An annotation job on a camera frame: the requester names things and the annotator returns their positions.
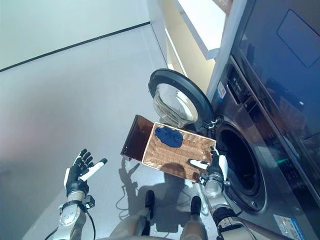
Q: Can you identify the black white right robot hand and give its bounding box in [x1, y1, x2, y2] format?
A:
[187, 146, 229, 186]

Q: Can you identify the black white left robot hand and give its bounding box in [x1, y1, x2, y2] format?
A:
[63, 148, 108, 198]

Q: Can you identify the blue garment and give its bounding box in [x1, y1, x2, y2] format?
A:
[154, 126, 183, 149]

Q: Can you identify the grey washing machine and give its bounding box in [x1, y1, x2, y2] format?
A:
[204, 56, 320, 240]

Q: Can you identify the wicker laundry basket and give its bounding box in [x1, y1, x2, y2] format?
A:
[141, 121, 217, 183]

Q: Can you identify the silver right robot leg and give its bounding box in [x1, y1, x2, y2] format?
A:
[179, 196, 208, 240]

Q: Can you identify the silver robot leg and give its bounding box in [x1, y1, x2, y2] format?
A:
[109, 189, 156, 238]
[179, 196, 208, 240]

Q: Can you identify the blue energy label sticker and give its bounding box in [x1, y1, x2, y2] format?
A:
[216, 81, 226, 101]

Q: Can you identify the silver left robot leg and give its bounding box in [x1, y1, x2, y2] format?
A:
[109, 189, 156, 238]

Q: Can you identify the round glass washer door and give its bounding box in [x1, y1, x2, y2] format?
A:
[147, 68, 215, 131]

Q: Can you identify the white blue notice sticker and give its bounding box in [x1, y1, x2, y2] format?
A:
[272, 214, 293, 235]

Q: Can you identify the dark stacked dryer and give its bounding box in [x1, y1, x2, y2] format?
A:
[229, 0, 320, 161]

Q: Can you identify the white cabinet with beige shelves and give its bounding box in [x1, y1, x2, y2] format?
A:
[147, 0, 233, 83]

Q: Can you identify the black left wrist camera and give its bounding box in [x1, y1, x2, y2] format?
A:
[83, 196, 96, 208]

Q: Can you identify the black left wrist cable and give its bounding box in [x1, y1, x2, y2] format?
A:
[84, 209, 96, 240]

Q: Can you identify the white floor cable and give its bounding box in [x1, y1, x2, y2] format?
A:
[116, 184, 141, 218]

